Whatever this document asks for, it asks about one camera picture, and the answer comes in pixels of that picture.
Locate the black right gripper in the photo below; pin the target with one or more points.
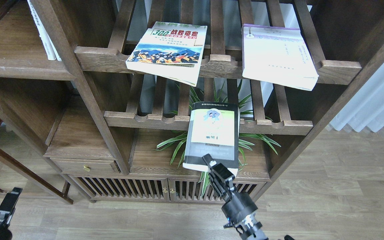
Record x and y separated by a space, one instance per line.
239 208

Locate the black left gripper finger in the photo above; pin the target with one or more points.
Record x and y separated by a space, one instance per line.
7 207

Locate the black and green book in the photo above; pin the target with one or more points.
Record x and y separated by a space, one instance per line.
213 129

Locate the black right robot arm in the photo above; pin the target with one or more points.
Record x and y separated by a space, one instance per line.
251 233

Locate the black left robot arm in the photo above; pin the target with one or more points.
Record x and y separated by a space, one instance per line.
5 234

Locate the brass drawer knob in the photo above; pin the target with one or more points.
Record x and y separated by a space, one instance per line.
86 168

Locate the white purple-edged book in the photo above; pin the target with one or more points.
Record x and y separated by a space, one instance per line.
277 55

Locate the colourful cover paperback book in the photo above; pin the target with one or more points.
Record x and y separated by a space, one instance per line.
170 50

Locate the dark wooden bookshelf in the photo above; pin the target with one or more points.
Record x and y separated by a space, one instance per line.
84 110

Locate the white upright book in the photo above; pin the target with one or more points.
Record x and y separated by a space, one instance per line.
49 47

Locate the white curtain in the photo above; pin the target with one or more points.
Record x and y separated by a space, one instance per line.
366 109

